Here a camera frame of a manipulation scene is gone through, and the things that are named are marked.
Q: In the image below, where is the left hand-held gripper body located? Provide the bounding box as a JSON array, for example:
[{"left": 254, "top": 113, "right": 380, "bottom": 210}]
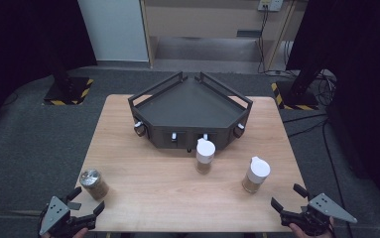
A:
[{"left": 38, "top": 195, "right": 97, "bottom": 238}]

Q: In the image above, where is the tangled black cable bundle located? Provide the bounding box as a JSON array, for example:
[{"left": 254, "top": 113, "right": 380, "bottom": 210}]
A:
[{"left": 310, "top": 69, "right": 339, "bottom": 107}]

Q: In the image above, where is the black stand with striped base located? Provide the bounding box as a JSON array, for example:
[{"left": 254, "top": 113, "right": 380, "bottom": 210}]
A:
[
  {"left": 42, "top": 39, "right": 95, "bottom": 107},
  {"left": 271, "top": 65, "right": 320, "bottom": 111}
]

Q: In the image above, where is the long black floor cable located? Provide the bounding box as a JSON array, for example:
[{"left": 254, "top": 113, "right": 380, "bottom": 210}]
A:
[{"left": 282, "top": 112, "right": 355, "bottom": 238}]

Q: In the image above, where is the black socket cable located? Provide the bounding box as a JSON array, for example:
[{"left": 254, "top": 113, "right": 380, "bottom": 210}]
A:
[{"left": 256, "top": 5, "right": 288, "bottom": 76}]

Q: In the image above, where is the silver lid spice jar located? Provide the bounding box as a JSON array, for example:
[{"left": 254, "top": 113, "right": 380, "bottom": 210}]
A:
[{"left": 78, "top": 169, "right": 110, "bottom": 201}]

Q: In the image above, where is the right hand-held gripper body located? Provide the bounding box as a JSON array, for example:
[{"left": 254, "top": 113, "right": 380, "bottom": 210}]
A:
[{"left": 279, "top": 192, "right": 358, "bottom": 237}]

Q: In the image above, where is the wooden shelf unit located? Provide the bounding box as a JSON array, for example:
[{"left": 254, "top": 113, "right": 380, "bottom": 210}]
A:
[{"left": 139, "top": 0, "right": 309, "bottom": 71}]

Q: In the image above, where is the person's right hand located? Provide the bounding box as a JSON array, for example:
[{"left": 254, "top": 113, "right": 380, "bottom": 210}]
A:
[{"left": 288, "top": 216, "right": 336, "bottom": 238}]

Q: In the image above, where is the white panel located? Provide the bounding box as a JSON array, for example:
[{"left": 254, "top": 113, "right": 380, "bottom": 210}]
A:
[{"left": 76, "top": 0, "right": 150, "bottom": 63}]

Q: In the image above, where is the white wall socket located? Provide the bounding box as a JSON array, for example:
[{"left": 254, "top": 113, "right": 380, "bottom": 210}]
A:
[{"left": 257, "top": 0, "right": 284, "bottom": 13}]

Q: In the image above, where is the black curtain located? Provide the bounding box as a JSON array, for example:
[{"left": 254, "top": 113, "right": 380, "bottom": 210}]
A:
[
  {"left": 0, "top": 0, "right": 98, "bottom": 143},
  {"left": 286, "top": 0, "right": 380, "bottom": 214}
]

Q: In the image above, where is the white lid spice jar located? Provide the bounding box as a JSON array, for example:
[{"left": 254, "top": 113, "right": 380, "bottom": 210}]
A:
[
  {"left": 241, "top": 156, "right": 272, "bottom": 194},
  {"left": 195, "top": 138, "right": 216, "bottom": 176}
]

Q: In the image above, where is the person's left hand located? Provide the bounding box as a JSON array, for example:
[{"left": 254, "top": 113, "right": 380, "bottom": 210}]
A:
[{"left": 41, "top": 227, "right": 90, "bottom": 238}]

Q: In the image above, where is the black corner rack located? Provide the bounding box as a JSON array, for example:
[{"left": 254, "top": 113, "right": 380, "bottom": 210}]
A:
[{"left": 127, "top": 70, "right": 254, "bottom": 154}]

